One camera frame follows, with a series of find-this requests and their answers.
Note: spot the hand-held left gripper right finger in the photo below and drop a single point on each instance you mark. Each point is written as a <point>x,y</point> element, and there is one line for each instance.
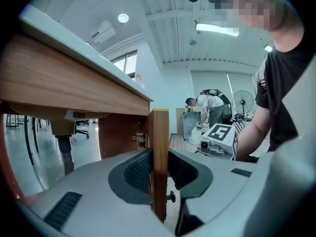
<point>229,189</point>

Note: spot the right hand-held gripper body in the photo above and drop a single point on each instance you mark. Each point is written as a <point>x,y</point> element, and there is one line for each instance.
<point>219,134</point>

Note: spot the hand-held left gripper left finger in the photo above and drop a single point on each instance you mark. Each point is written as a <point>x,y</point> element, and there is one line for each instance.
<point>98,194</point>

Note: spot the wooden cabinet door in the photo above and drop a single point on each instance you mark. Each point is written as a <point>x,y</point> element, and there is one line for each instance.
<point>159,144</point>

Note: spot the person's right forearm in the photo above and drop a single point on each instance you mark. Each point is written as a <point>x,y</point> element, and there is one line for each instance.
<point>251,134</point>

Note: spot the wooden cabinet body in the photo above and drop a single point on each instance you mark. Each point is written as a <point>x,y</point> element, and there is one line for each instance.
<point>74,83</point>

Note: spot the white plastic bag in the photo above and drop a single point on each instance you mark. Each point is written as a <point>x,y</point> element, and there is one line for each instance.
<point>196,134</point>

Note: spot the wooden slat platform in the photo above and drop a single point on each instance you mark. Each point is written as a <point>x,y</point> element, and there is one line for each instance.
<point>177,142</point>

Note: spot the black office chair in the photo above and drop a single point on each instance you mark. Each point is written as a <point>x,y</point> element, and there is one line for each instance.
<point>81,123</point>

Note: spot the person's black shirt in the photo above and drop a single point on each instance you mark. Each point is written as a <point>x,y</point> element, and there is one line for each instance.
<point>284,83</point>

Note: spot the small ceiling light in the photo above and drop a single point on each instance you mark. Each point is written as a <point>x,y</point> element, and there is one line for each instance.
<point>268,48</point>

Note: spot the long ceiling light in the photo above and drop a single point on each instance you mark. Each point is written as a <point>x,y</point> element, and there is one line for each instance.
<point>217,29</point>

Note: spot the person's head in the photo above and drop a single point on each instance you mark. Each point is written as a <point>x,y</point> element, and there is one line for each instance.
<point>284,33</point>

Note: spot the white sink basin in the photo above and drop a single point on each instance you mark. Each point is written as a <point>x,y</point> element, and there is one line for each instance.
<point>74,53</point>

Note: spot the round ceiling lamp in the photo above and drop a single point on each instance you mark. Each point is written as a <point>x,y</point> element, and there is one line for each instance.
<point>123,18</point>

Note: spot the ceiling air conditioner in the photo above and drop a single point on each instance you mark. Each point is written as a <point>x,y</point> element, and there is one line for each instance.
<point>102,31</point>

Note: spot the pedestal fan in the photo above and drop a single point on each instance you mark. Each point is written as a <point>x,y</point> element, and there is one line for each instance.
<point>243,101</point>

